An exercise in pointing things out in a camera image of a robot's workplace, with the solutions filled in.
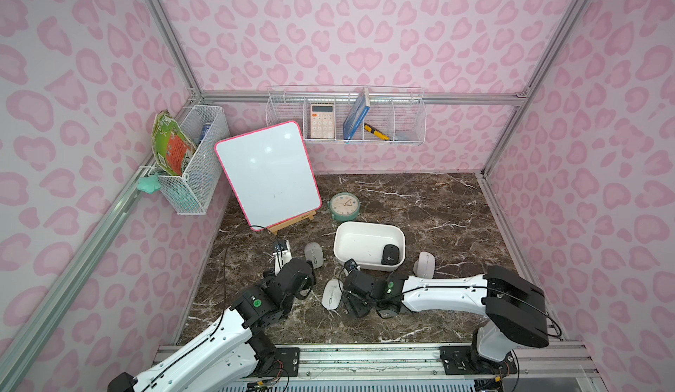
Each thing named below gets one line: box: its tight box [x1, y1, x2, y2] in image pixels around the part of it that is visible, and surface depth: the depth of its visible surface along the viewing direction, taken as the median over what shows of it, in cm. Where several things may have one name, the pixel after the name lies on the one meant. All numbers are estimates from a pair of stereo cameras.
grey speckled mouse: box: [304, 241, 325, 269], surface depth 94 cm
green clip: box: [136, 174, 162, 195], surface depth 64 cm
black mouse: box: [381, 244, 400, 266], surface depth 95 cm
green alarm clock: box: [328, 191, 362, 222], surface depth 108 cm
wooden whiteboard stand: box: [267, 210, 318, 235], surface depth 100 cm
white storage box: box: [333, 221, 407, 272], surface depth 98 cm
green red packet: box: [152, 110, 196, 176], surface depth 74 cm
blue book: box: [342, 87, 371, 142], surface depth 90 cm
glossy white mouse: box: [413, 251, 436, 280], surface depth 92 cm
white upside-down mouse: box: [321, 278, 344, 311], surface depth 84 cm
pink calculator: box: [310, 103, 335, 139], surface depth 97 cm
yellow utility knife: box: [363, 123, 391, 141], surface depth 100 cm
